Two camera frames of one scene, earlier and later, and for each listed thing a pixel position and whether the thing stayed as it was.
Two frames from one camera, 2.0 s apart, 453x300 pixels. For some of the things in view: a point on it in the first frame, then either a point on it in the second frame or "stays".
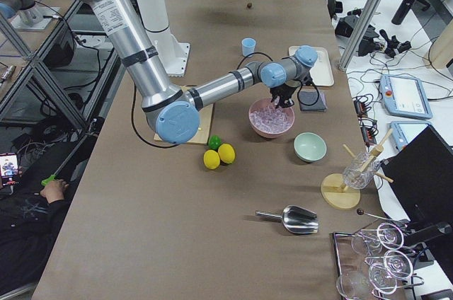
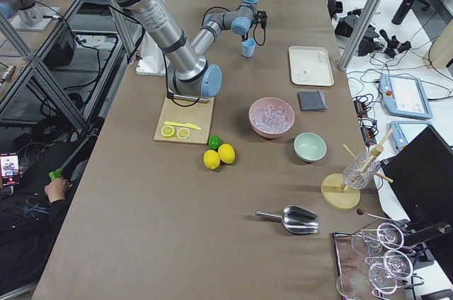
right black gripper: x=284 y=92 to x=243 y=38
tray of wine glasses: x=374 y=262 stays
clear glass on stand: x=352 y=175 stays
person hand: x=54 y=190 stays
